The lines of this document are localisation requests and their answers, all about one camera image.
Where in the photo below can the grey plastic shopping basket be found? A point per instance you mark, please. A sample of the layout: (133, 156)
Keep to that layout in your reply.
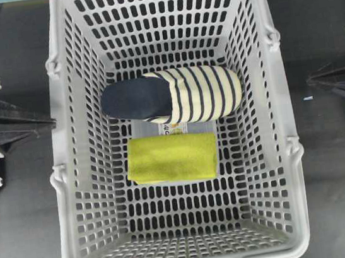
(255, 208)

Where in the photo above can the navy striped cream slipper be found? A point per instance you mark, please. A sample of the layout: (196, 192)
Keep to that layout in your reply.
(175, 96)

